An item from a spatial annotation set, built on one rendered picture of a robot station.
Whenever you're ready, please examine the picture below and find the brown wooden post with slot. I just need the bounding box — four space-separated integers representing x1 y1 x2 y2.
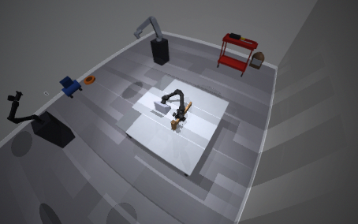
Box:
171 120 177 131

